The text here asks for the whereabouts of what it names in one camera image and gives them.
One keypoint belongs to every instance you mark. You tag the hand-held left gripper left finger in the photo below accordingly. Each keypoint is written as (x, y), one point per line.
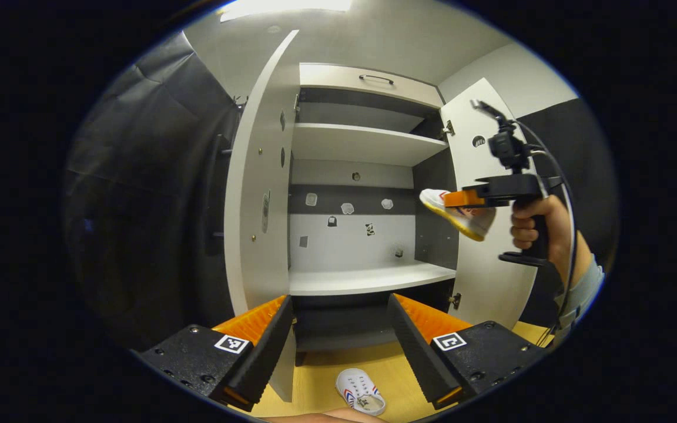
(268, 352)

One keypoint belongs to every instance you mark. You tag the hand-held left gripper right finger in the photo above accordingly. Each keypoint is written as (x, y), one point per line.
(418, 352)

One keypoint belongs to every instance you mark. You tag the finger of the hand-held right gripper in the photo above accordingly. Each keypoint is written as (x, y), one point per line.
(462, 198)

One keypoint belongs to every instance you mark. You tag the small white shoe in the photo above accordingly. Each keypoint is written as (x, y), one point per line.
(468, 222)
(359, 389)

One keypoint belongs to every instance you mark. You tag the white cabinet door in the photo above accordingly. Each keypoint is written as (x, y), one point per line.
(262, 235)
(491, 282)

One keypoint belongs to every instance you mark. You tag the white shoe cabinet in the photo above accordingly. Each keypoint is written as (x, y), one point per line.
(362, 144)

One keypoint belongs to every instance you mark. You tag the white cabinet drawer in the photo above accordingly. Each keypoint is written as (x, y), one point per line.
(338, 79)

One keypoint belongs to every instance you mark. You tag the ceiling light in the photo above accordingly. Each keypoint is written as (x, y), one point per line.
(285, 7)

